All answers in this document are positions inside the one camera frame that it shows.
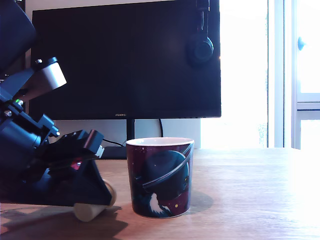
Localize planet print coffee mug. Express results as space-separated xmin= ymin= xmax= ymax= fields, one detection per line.
xmin=125 ymin=136 xmax=195 ymax=219

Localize pale grey camera box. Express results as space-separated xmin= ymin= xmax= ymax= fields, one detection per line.
xmin=18 ymin=56 xmax=68 ymax=102

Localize cream coffee capsule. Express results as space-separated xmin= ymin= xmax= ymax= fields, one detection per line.
xmin=73 ymin=179 xmax=118 ymax=223

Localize black cable on table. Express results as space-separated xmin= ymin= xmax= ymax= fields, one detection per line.
xmin=103 ymin=138 xmax=127 ymax=148

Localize black headphones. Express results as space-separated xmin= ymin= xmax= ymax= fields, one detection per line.
xmin=185 ymin=0 xmax=215 ymax=66

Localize white window frame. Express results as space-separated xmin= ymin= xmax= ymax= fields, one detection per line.
xmin=267 ymin=0 xmax=320 ymax=151

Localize large black monitor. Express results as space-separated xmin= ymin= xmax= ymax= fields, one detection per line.
xmin=28 ymin=0 xmax=222 ymax=160

